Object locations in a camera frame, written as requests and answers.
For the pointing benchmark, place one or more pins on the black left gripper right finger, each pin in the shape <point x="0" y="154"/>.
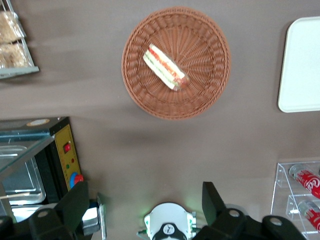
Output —
<point x="220" y="215"/>

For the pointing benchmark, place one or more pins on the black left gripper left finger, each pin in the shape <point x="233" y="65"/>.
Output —
<point x="62" y="215"/>

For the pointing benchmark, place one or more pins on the triangle sandwich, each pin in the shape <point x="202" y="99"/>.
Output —
<point x="163" y="66"/>

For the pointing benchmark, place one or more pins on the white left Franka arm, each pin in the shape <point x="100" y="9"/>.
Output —
<point x="167" y="217"/>

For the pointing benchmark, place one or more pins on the tray of packaged snacks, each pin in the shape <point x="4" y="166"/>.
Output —
<point x="25" y="71"/>

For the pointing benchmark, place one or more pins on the beige plastic serving tray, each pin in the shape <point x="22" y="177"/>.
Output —
<point x="302" y="65"/>

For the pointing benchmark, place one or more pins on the round brown wicker basket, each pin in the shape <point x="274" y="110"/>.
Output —
<point x="200" y="37"/>

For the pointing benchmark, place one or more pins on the red emergency stop button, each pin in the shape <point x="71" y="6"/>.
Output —
<point x="77" y="180"/>

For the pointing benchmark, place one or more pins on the steel warmer pan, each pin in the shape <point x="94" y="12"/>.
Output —
<point x="20" y="180"/>

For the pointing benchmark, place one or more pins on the clear acrylic bottle rack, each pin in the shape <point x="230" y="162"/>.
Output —
<point x="282" y="190"/>

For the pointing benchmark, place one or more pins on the black food warmer yellow panel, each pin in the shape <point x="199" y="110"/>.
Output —
<point x="60" y="130"/>

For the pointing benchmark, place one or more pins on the red cola bottle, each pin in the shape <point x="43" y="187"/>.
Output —
<point x="307" y="182"/>
<point x="311" y="215"/>

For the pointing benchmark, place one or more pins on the clear bag of brown snacks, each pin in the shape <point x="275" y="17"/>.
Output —
<point x="11" y="56"/>
<point x="8" y="27"/>

